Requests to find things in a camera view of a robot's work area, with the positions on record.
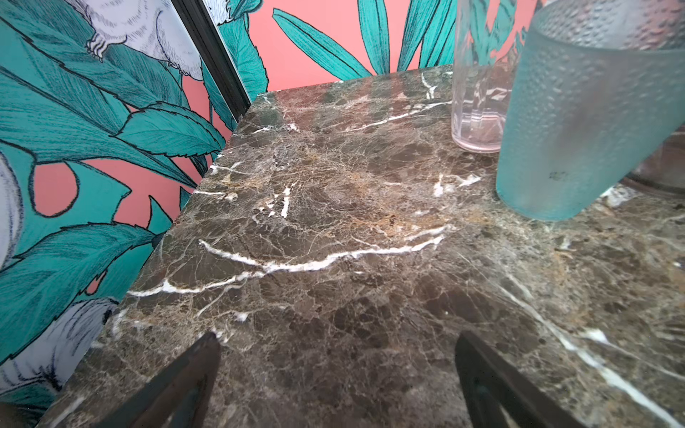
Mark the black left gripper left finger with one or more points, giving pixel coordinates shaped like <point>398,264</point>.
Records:
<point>178,396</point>

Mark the clear tall plastic tumbler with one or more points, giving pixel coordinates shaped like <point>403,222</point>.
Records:
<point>490,37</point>

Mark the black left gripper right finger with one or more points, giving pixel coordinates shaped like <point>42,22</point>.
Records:
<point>496,392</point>

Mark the frosted teal textured tumbler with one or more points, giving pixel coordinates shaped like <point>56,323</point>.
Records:
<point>599,86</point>

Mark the smoky grey tall tumbler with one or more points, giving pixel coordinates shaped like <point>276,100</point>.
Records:
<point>662,173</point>

